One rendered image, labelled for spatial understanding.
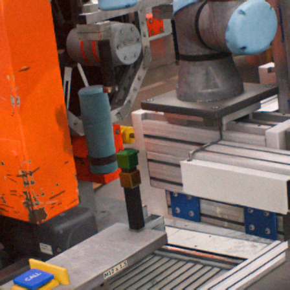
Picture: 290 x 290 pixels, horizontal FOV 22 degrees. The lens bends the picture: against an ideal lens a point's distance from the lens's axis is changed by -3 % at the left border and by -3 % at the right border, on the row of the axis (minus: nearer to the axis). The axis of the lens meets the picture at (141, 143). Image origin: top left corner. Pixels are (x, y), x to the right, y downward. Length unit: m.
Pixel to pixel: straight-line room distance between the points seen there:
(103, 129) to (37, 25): 0.54
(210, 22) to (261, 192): 0.36
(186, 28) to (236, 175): 0.35
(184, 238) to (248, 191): 1.36
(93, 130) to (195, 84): 0.71
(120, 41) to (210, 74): 0.70
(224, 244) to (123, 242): 0.86
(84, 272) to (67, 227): 0.45
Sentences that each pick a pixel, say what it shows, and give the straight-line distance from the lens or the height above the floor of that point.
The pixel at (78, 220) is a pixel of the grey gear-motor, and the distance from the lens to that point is 2.26.
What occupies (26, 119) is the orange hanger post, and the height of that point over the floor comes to 0.79.
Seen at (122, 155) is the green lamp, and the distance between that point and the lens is 1.90.
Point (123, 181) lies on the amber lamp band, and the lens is 1.93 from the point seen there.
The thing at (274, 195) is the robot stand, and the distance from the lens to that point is 1.43.
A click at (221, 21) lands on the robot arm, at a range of 1.53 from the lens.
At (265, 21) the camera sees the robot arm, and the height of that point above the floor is 0.99.
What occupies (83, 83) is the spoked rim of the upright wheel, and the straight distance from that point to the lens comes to 2.56.
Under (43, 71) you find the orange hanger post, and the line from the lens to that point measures 1.88.
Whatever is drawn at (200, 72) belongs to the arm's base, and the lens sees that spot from 1.65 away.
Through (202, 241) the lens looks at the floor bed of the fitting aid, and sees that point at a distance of 2.77.
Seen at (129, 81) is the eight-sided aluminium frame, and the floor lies 0.68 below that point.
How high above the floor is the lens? 1.22
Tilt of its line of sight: 16 degrees down
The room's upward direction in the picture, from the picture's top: 8 degrees counter-clockwise
